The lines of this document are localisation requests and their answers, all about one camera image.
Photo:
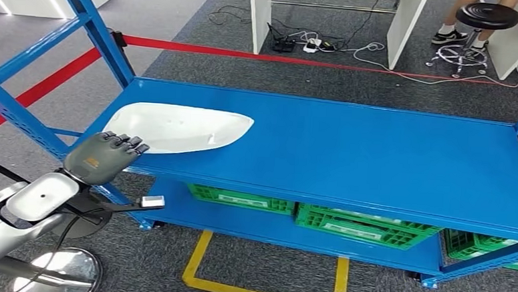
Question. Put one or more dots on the black power adapter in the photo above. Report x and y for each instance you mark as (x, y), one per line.
(284, 44)

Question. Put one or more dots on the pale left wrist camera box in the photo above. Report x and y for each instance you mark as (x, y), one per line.
(153, 201)

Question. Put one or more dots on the person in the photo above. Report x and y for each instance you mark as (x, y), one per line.
(451, 22)

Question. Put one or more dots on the black round stool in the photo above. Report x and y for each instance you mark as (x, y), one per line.
(487, 15)

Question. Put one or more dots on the white curved plastic part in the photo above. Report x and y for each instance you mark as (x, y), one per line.
(180, 127)

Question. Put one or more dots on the blue metal shelf rack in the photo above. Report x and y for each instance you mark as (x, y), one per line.
(329, 153)

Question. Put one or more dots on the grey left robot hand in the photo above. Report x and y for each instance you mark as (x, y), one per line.
(98, 161)

